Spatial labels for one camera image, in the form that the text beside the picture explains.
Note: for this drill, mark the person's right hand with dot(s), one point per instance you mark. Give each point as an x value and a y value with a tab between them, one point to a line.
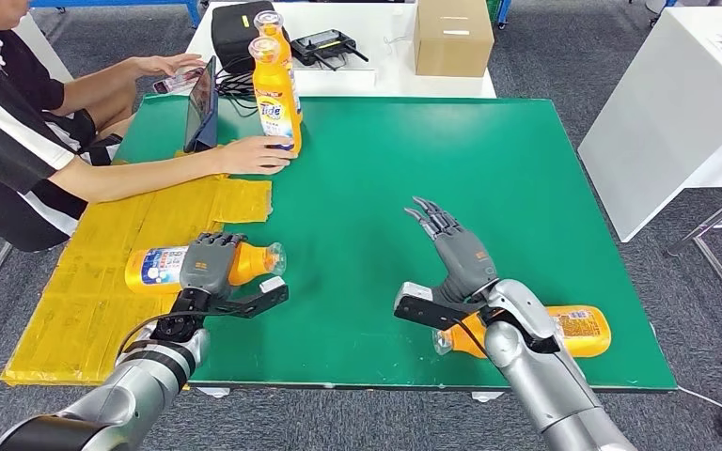
249	155

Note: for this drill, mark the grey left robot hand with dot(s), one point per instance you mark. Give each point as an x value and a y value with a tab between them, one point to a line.
208	267

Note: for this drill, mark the person's left hand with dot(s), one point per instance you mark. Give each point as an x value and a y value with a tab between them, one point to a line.
168	63

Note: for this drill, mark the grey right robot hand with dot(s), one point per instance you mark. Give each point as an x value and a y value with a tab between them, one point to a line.
467	261

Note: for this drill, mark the orange detergent bottle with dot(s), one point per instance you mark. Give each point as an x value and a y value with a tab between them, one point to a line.
155	267
585	333
272	28
274	99

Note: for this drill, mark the person's left forearm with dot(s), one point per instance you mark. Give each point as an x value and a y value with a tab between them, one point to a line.
99	87

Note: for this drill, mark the person's right forearm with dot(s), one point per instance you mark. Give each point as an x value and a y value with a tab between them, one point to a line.
149	177

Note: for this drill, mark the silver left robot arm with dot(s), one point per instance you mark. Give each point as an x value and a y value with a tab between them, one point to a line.
149	367

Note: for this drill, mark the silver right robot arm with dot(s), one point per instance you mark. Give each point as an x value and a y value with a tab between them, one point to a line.
535	373

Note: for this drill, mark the smartphone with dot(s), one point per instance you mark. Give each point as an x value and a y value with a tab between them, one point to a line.
177	81

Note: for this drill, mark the dark tablet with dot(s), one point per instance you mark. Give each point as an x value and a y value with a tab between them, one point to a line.
200	109

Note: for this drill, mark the black carrying case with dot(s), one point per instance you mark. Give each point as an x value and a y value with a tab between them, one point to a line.
230	37

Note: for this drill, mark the white side table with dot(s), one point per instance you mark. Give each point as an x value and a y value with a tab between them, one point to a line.
49	56

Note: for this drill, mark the black remote controller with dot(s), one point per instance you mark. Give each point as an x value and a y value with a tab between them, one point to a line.
325	46

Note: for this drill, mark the yellow taped cardboard sheet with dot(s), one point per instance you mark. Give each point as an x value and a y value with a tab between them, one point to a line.
87	323

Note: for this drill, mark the person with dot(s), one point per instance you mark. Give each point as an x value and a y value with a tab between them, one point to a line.
0	155

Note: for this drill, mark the brown cardboard box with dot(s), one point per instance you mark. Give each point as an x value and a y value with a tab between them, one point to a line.
452	43

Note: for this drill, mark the grey metal table leg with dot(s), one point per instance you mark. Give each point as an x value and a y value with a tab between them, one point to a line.
692	235

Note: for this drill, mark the large white table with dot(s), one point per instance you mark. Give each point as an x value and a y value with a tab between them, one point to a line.
666	124

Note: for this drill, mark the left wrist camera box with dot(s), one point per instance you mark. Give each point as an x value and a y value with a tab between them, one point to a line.
255	302

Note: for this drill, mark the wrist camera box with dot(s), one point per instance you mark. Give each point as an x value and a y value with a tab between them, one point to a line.
417	305
255	302

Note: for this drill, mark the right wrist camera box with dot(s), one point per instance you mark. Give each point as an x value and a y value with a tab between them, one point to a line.
417	305

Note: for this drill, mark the white table bracket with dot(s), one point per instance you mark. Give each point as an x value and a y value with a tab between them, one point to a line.
487	396
213	393

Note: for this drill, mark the blue metal rack frame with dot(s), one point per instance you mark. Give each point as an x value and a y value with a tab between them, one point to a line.
503	12

